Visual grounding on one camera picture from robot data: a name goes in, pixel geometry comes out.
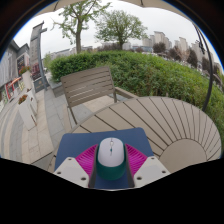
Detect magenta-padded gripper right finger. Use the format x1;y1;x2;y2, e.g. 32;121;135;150
123;143;171;189

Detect thin-trunked sparse tree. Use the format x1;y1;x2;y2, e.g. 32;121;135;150
53;0;113;55

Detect dark storefront building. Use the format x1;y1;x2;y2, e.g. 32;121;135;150
0;39;32;113

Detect white flower planter box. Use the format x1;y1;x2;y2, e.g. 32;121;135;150
17;94;37;131

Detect distant apartment buildings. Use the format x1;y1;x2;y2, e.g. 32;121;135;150
141;30;221;69

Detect blue mouse pad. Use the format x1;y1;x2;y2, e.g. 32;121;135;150
54;127;155;189

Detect beige patio umbrella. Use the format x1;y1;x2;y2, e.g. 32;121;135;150
49;0;214;113

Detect grey slatted wooden chair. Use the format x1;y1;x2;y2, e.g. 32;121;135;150
60;65;139;126

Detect tall dark sign pillar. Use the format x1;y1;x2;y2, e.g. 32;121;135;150
29;21;48;94

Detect green hedge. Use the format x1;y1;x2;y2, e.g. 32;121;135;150
49;49;224;141

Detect round-crowned green tree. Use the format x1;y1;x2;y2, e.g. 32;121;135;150
94;9;148;51

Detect white and teal computer mouse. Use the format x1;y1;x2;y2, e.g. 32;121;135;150
95;136;128;181

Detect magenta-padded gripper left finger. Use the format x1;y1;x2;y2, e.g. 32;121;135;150
53;143;99;189

